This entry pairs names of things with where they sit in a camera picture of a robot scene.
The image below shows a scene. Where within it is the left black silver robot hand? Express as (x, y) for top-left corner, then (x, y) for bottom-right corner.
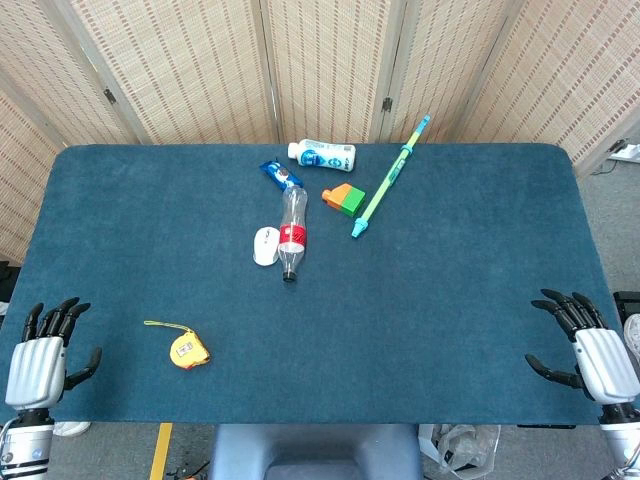
(4, 296), (104, 412)

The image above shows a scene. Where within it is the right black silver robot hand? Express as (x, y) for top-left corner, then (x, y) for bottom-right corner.
(524, 288), (640, 407)

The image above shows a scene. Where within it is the yellow tape measure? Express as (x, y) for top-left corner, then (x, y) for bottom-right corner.
(143, 319), (212, 372)

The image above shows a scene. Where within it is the white shoe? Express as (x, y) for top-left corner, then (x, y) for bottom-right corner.
(52, 421), (92, 437)
(623, 313), (640, 357)

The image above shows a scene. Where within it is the black box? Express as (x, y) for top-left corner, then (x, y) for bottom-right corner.
(613, 291), (640, 326)

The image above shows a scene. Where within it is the clear plastic bag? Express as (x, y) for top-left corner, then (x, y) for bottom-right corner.
(418, 423), (502, 480)

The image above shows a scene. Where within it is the blue table mat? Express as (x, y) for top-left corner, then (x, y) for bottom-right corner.
(0, 143), (617, 426)

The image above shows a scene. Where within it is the white power strip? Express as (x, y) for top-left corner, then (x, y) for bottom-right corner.
(607, 143), (640, 162)

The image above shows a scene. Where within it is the white computer mouse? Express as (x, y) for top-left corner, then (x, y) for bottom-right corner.
(252, 226), (281, 267)

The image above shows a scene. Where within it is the green blue toy pen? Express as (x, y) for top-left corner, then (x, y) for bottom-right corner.
(350, 114), (432, 240)

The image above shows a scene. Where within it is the clear bottle with red label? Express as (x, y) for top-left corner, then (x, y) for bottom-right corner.
(277, 184), (309, 284)

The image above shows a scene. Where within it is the grey blue robot torso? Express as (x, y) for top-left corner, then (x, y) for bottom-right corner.
(207, 423), (424, 480)

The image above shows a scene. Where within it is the green toy block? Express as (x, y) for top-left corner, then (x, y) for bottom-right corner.
(342, 186), (367, 218)

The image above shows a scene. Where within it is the blue cookie pack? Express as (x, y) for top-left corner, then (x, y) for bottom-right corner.
(258, 158), (305, 191)

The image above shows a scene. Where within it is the orange toy block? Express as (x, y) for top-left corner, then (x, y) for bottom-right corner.
(321, 182), (354, 216)

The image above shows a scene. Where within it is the woven bamboo folding screen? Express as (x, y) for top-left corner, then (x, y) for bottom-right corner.
(0, 0), (640, 266)

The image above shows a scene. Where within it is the white milk bottle blue label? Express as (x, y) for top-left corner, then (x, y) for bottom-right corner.
(287, 139), (357, 173)

